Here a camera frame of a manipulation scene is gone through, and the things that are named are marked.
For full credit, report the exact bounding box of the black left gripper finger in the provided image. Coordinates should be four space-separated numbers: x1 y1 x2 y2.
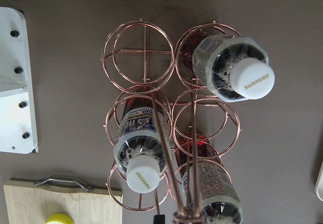
153 214 166 224

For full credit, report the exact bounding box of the copper wire bottle basket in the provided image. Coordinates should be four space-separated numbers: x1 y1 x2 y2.
100 20 242 223

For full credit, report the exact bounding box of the tea bottle middle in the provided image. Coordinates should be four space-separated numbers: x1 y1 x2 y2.
114 94 171 194

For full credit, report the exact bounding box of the tea bottle front left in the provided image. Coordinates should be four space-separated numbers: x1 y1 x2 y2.
181 31 275 102

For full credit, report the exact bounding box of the half lemon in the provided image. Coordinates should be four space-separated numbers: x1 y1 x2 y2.
45 213 74 224

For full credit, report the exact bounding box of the wooden cutting board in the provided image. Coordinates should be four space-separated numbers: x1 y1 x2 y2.
3 179 123 223

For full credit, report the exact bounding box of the white rabbit tray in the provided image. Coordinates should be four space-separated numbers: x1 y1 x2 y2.
315 162 323 201

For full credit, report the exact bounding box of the tea bottle under handle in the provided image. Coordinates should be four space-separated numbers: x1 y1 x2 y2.
175 133 243 223

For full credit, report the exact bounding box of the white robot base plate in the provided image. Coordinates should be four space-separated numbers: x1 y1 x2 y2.
1 7 38 154

